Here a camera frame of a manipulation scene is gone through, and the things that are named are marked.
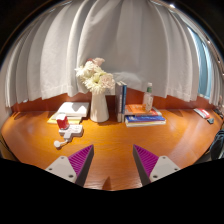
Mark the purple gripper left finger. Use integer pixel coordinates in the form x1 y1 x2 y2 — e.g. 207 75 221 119
46 145 94 187

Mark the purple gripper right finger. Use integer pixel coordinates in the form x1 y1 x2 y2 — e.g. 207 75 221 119
133 145 180 186

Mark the red charger plug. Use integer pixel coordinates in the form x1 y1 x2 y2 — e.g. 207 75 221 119
56 114 69 130

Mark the white power strip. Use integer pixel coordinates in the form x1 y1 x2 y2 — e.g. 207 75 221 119
59 125 83 140

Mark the yellow book under white book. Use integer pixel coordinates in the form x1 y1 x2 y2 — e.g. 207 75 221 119
47 113 82 124

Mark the blue flat book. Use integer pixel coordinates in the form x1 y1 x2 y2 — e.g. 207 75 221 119
125 115 166 127

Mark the open white book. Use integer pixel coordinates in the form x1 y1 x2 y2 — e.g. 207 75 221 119
58 102 89 117

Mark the white ceramic vase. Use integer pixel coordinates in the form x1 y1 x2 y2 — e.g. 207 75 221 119
90 93 109 123

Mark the orange flat book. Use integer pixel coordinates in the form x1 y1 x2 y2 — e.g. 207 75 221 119
125 104 162 116

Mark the clear plastic bottle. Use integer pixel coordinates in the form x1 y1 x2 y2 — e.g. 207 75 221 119
143 83 153 112

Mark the dark chair at right edge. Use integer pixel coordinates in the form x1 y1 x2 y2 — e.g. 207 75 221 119
210 129 224 160

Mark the red white book far right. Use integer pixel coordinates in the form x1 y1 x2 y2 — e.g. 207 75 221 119
194 108 210 119

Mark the small dark object right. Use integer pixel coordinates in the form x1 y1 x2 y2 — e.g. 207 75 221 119
207 118 214 124

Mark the blue upright book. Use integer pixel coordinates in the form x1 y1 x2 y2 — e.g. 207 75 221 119
121 81 127 114

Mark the grey upright book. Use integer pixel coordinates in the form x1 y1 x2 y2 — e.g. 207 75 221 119
115 82 123 122

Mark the white flower bouquet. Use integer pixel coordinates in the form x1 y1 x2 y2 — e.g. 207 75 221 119
75 58 115 94

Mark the teal curtain strip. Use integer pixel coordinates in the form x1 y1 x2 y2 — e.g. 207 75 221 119
189 28 212 99

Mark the white curtain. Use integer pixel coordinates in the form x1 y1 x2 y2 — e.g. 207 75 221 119
2 0 224 107

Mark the white power strip cable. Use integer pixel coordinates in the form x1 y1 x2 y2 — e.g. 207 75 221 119
53 138 71 149

